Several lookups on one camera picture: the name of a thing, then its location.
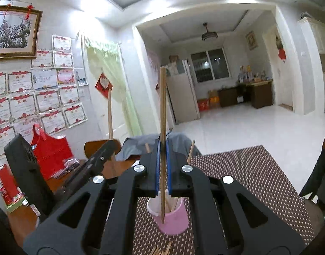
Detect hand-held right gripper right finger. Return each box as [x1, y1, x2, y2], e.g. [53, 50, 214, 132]
[166, 139, 305, 255]

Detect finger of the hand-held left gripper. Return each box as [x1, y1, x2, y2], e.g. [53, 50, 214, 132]
[64, 139, 118, 192]

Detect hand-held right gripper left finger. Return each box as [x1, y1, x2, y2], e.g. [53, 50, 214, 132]
[23, 139, 163, 255]

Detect pink cup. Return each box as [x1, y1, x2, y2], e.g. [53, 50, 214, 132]
[147, 195, 190, 235]

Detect pile of chopsticks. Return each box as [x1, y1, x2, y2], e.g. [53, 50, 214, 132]
[148, 240, 176, 255]

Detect red can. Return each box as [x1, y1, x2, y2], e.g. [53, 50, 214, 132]
[0, 165, 19, 205]

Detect red bag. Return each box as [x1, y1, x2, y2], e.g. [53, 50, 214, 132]
[31, 123, 74, 180]

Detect clear plastic packet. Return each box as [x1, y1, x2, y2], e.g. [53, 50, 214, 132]
[52, 158, 80, 178]

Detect beige refrigerator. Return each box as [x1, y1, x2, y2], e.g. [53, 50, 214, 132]
[166, 58, 201, 124]

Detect brown dotted placemat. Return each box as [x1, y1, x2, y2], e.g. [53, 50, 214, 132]
[104, 145, 316, 255]

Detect small photo prints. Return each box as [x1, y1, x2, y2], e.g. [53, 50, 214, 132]
[75, 69, 88, 86]

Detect orange box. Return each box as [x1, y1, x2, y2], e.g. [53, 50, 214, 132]
[208, 90, 221, 108]

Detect pale green curtain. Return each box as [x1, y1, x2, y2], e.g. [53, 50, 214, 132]
[84, 36, 140, 139]

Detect pale framed picture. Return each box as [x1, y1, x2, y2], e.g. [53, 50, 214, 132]
[169, 56, 179, 75]

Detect dark window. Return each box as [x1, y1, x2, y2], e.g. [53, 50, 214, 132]
[190, 48, 230, 83]

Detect dark wooden desk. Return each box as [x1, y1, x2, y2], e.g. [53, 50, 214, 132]
[218, 80, 274, 109]

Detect group of bottles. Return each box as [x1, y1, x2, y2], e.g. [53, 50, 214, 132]
[238, 65, 272, 83]

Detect gold framed tree painting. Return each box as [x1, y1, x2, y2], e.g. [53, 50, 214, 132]
[0, 5, 43, 60]

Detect ceiling fan lamp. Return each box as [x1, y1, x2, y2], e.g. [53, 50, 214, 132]
[201, 23, 219, 42]

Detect dark grey jacket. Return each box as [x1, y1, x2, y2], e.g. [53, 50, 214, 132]
[299, 149, 325, 210]

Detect white cabinet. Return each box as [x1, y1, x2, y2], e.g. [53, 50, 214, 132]
[298, 13, 325, 112]

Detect wall of award certificates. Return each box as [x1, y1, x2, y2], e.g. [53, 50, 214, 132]
[0, 34, 88, 160]

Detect red heart wall decoration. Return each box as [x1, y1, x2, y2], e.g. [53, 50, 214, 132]
[95, 73, 114, 97]

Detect small framed wall picture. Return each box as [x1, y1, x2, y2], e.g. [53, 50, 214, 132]
[245, 30, 257, 50]

